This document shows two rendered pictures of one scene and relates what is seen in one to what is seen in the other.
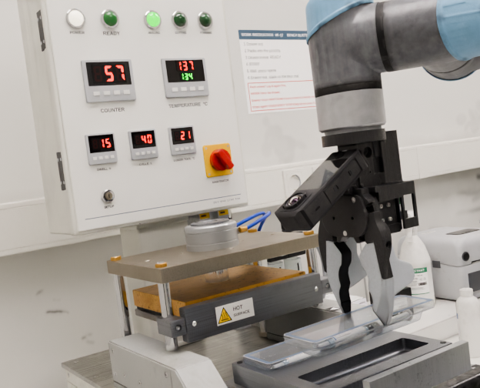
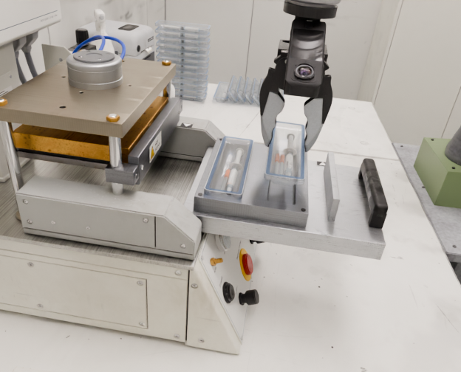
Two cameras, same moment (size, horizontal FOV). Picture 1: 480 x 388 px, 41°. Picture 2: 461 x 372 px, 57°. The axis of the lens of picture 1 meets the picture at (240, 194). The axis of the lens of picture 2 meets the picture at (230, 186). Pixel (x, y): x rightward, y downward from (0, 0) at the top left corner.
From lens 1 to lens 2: 0.58 m
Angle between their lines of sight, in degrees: 56
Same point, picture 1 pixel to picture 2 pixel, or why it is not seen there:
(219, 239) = (117, 76)
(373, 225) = (327, 85)
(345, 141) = (324, 15)
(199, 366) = (173, 206)
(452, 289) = not seen: hidden behind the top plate
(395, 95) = not seen: outside the picture
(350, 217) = not seen: hidden behind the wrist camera
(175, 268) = (128, 119)
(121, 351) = (50, 202)
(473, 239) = (141, 35)
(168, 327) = (129, 176)
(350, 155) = (323, 27)
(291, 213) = (310, 85)
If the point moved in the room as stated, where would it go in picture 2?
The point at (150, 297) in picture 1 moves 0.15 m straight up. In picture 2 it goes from (55, 141) to (37, 29)
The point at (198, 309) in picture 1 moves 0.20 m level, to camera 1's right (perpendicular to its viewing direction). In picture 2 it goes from (143, 153) to (237, 118)
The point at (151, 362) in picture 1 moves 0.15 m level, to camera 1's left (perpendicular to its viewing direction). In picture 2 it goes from (117, 211) to (1, 265)
